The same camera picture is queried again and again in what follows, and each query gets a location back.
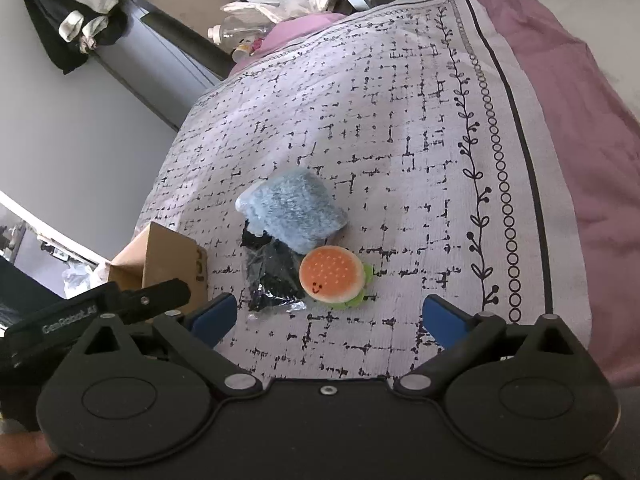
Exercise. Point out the cardboard box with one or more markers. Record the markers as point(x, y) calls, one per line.
point(165, 262)

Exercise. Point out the person's left hand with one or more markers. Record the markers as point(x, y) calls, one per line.
point(22, 452)

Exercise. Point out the black hanging garment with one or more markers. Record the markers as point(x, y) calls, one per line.
point(55, 35)

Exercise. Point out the black stitched cloth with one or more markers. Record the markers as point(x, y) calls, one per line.
point(272, 276)

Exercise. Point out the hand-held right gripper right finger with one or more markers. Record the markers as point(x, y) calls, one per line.
point(445, 324)

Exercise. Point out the blue fluffy cloth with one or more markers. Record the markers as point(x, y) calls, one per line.
point(295, 212)

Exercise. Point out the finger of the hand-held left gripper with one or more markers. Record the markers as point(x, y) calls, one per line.
point(152, 299)

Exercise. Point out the dark wooden nightstand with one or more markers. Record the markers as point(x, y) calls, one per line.
point(185, 15)

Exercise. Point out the clear plastic bottle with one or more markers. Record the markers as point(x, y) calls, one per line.
point(235, 34)

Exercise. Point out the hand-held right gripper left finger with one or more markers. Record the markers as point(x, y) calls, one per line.
point(214, 321)

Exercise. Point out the white hanging garment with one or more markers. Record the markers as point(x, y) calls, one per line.
point(82, 22)

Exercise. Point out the white fluffy blanket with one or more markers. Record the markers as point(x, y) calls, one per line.
point(595, 30)

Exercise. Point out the white black-patterned printed blanket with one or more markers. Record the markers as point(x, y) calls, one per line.
point(380, 125)

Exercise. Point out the small yellow container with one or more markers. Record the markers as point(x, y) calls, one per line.
point(243, 50)

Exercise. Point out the burger plush toy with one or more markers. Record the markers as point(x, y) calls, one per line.
point(331, 276)

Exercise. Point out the pink bedsheet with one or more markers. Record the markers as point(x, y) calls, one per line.
point(555, 110)

